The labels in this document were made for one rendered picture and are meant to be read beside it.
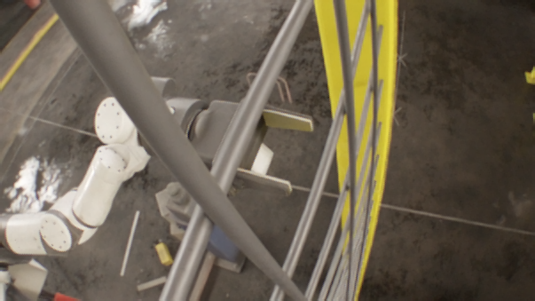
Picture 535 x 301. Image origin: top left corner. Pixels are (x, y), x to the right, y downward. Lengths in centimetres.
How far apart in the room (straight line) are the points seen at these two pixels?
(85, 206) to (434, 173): 171
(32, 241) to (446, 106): 215
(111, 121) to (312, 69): 196
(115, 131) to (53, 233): 25
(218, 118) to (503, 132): 200
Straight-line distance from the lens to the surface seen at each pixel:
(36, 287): 168
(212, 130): 45
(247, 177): 42
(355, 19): 22
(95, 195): 60
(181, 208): 125
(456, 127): 218
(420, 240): 182
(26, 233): 76
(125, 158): 61
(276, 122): 47
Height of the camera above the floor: 171
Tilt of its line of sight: 57 degrees down
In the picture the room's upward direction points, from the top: 20 degrees counter-clockwise
